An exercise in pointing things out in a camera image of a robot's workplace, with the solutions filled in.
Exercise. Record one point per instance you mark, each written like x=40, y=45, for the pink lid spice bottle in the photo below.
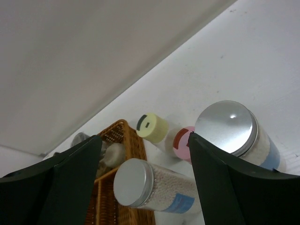
x=176, y=143

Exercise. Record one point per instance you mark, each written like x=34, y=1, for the yellow lid spice bottle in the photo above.
x=152, y=128

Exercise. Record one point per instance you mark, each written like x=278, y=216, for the silver lid blue label jar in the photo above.
x=233, y=128
x=159, y=189

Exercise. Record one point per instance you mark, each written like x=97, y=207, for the black grinder top spice bottle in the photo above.
x=112, y=155

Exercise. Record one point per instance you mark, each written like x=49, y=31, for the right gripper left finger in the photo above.
x=55, y=191

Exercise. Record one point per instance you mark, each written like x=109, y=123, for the brown wicker divided tray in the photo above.
x=104, y=208

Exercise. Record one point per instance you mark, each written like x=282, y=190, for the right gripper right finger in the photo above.
x=233, y=191

